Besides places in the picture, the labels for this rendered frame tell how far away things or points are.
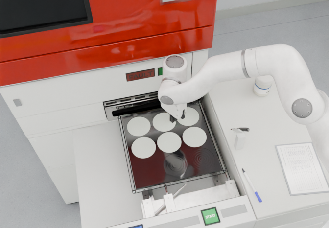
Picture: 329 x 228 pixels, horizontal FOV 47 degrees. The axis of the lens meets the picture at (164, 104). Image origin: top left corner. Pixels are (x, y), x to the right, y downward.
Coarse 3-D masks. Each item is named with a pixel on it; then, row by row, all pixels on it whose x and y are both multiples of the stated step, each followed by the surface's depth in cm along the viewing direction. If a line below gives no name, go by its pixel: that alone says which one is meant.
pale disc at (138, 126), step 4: (132, 120) 162; (136, 120) 162; (140, 120) 162; (144, 120) 162; (128, 124) 161; (132, 124) 161; (136, 124) 161; (140, 124) 161; (144, 124) 160; (148, 124) 160; (128, 128) 159; (132, 128) 159; (136, 128) 159; (140, 128) 159; (144, 128) 159; (148, 128) 159; (132, 132) 158; (136, 132) 158; (140, 132) 158; (144, 132) 158
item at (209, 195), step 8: (224, 184) 145; (192, 192) 143; (200, 192) 143; (208, 192) 143; (216, 192) 143; (224, 192) 143; (160, 200) 142; (176, 200) 141; (184, 200) 141; (192, 200) 141; (200, 200) 141; (208, 200) 141; (216, 200) 141; (176, 208) 140; (184, 208) 139; (144, 216) 138
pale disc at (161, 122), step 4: (156, 116) 163; (160, 116) 163; (164, 116) 163; (168, 116) 163; (156, 120) 162; (160, 120) 162; (164, 120) 161; (168, 120) 161; (156, 124) 160; (160, 124) 160; (164, 124) 160; (168, 124) 160; (172, 124) 160; (156, 128) 159; (160, 128) 159; (164, 128) 159; (168, 128) 159; (172, 128) 159
